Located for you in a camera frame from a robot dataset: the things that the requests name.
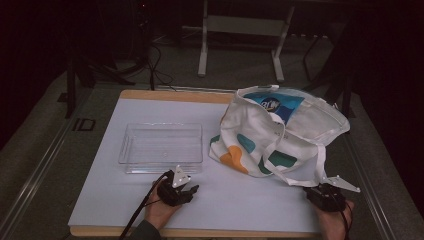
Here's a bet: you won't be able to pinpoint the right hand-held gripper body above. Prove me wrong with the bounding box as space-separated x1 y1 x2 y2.
311 175 361 213

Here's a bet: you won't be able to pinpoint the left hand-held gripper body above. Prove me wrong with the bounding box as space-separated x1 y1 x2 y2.
156 164 192 207

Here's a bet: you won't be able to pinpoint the clear plastic box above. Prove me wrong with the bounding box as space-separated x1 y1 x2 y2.
118 122 204 175

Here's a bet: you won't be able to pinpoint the white patterned tote bag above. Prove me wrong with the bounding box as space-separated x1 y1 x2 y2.
208 84 351 188

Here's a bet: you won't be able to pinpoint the person's left hand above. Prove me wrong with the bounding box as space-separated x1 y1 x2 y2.
143 181 183 231

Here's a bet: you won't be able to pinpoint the person's right hand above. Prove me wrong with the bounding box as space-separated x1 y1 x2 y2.
314 199 355 240

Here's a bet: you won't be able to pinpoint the white table mat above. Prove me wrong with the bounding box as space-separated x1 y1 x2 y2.
68 98 349 234

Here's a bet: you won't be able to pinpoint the black metal stand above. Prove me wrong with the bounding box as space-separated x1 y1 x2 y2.
288 19 356 134
64 49 136 119

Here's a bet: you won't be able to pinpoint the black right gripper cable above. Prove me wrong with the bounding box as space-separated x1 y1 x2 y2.
339 201 354 240

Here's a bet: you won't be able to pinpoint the metal floor rail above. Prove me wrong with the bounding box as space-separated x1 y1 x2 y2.
0 89 84 240
333 103 398 240

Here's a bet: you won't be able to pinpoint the black floor bracket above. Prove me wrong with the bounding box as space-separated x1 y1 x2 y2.
72 118 97 132

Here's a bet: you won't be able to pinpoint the black floor cables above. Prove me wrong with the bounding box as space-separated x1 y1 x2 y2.
146 43 178 92

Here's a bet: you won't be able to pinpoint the white metal table frame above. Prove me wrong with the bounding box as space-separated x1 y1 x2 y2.
198 0 296 83

